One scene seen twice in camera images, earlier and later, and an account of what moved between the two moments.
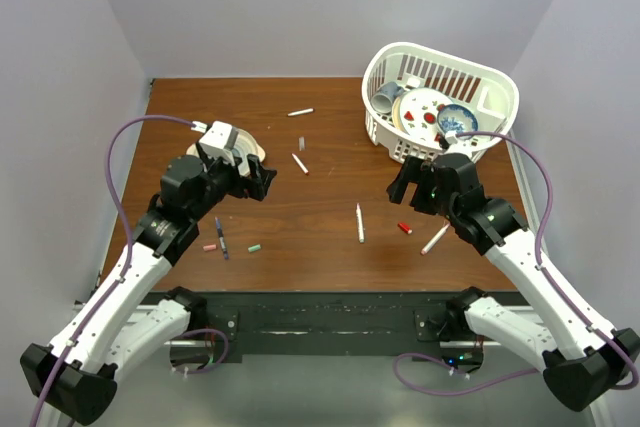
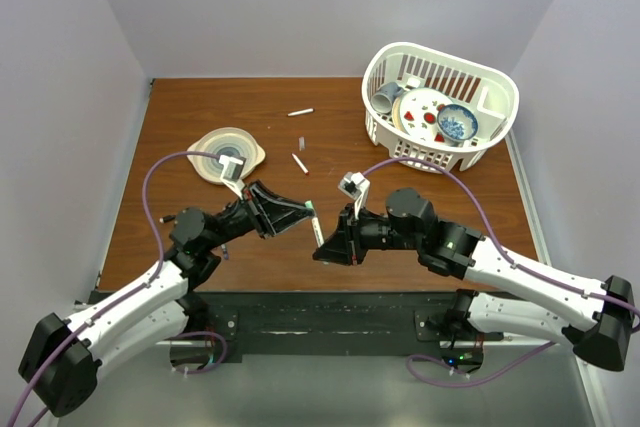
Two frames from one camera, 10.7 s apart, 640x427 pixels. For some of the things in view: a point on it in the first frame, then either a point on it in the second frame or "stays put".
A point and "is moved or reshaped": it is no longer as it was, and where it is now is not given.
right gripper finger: x=411 y=189 → x=335 y=252
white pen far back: x=303 y=111 stays put
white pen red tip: x=300 y=164 stays put
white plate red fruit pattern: x=415 y=113 stays put
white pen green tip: x=360 y=223 is moved or reshaped
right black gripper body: x=427 y=199 → x=372 y=232
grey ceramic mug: x=382 y=100 stays put
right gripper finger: x=397 y=189 → x=337 y=246
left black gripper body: x=224 y=178 → x=244 y=217
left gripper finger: x=257 y=170 → x=274 y=204
